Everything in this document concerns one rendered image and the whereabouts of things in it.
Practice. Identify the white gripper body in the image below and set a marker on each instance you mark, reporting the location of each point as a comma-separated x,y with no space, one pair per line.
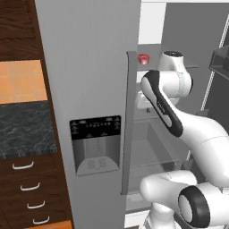
142,100

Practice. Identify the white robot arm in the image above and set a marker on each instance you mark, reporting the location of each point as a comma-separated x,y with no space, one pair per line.
205,140

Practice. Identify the red steak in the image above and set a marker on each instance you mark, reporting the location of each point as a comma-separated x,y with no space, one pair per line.
143,58

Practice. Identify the clear fridge drawer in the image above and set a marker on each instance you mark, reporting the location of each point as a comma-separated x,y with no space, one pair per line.
149,149

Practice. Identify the glass fridge shelf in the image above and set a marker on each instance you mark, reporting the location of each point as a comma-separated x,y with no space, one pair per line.
152,50

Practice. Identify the grey fridge door with dispenser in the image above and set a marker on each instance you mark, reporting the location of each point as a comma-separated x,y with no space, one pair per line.
89,74

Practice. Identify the open grey fridge door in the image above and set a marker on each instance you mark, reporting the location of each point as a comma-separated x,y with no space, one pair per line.
219,95

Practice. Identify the grey fridge body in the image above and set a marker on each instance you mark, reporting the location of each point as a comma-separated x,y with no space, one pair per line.
190,32

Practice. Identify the dark wood drawer front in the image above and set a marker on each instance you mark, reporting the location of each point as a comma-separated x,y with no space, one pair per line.
50,188
58,217
55,205
41,168

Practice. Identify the dark wood cupboard door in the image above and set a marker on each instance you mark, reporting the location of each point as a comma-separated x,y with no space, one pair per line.
18,27

